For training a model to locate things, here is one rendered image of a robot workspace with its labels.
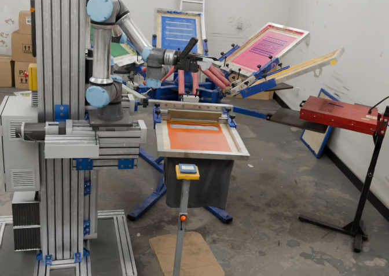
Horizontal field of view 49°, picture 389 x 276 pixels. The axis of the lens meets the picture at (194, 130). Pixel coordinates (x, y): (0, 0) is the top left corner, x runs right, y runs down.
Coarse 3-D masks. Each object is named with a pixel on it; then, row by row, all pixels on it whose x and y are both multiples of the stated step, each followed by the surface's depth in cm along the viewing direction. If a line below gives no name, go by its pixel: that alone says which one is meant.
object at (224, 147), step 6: (216, 126) 322; (198, 132) 307; (204, 132) 309; (210, 132) 310; (216, 132) 311; (222, 132) 312; (222, 138) 301; (222, 144) 291; (204, 150) 278; (210, 150) 279; (216, 150) 280; (222, 150) 281; (228, 150) 282
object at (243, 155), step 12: (156, 132) 290; (156, 144) 279; (240, 144) 285; (168, 156) 264; (180, 156) 265; (192, 156) 266; (204, 156) 267; (216, 156) 268; (228, 156) 269; (240, 156) 270
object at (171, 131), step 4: (168, 124) 315; (184, 124) 319; (188, 124) 320; (192, 124) 320; (168, 128) 308; (172, 128) 308; (176, 128) 309; (180, 128) 310; (184, 128) 311; (192, 128) 313; (168, 132) 301; (172, 132) 302; (184, 132) 305; (188, 132) 305; (192, 132) 306; (168, 136) 294; (172, 136) 295; (176, 136) 296; (172, 140) 288; (176, 140) 289; (172, 144) 282; (176, 144) 283; (180, 144) 284; (184, 144) 284; (188, 144) 285; (172, 148) 276; (176, 148) 277; (180, 148) 277; (184, 148) 278; (188, 148) 279; (192, 148) 279; (196, 148) 280; (200, 148) 281
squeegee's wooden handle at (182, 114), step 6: (168, 114) 316; (174, 114) 316; (180, 114) 317; (186, 114) 317; (192, 114) 318; (198, 114) 318; (204, 114) 319; (210, 114) 319; (216, 114) 320; (216, 120) 322
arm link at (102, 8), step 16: (96, 0) 192; (112, 0) 197; (96, 16) 194; (112, 16) 197; (96, 32) 199; (96, 48) 202; (96, 64) 205; (96, 80) 207; (112, 80) 211; (96, 96) 208; (112, 96) 214
